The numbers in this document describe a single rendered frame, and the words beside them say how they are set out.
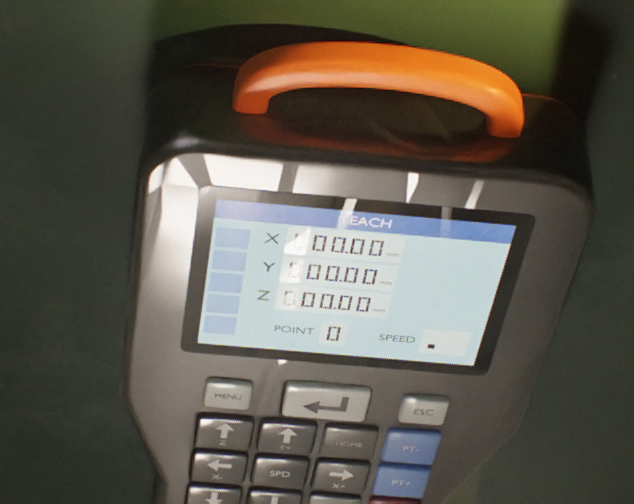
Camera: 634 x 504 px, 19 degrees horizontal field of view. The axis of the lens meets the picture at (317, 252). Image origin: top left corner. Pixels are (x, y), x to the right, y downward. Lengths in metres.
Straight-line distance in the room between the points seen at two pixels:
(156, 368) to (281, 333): 0.03
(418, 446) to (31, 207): 0.10
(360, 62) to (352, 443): 0.10
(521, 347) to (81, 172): 0.10
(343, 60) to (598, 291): 0.10
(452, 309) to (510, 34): 0.06
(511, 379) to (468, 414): 0.01
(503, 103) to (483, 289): 0.04
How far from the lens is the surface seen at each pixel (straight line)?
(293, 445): 0.42
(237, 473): 0.43
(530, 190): 0.36
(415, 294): 0.38
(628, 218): 0.41
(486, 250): 0.37
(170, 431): 0.42
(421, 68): 0.35
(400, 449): 0.42
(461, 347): 0.40
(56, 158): 0.39
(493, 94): 0.36
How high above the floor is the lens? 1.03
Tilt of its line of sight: 42 degrees down
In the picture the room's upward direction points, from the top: 180 degrees clockwise
